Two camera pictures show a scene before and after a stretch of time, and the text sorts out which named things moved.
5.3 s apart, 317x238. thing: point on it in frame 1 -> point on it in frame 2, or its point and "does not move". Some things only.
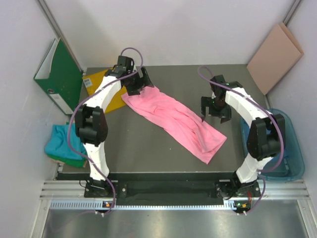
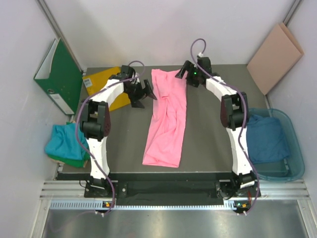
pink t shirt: [182, 127] -> [166, 132]
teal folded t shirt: [57, 143] does not move
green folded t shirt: [71, 162] does not move
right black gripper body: [216, 108] -> [193, 74]
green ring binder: [60, 77] does not move
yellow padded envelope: [92, 81] does not move
